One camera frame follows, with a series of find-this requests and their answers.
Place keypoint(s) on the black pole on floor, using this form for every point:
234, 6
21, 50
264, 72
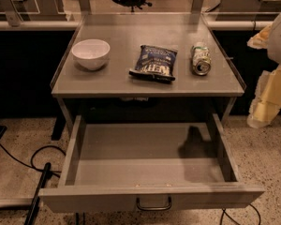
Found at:
33, 209

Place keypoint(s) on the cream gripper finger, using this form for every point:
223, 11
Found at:
260, 40
267, 102

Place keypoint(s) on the black drawer handle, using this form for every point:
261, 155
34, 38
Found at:
153, 204

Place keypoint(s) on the green white soda can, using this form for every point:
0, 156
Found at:
200, 59

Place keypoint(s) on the open grey top drawer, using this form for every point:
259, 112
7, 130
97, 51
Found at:
108, 166

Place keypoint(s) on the grey cabinet table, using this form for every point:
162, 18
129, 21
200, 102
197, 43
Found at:
111, 95

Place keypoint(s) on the blue chip bag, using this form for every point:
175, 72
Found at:
155, 64

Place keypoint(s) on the white ceramic bowl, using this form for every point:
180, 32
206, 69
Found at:
91, 54

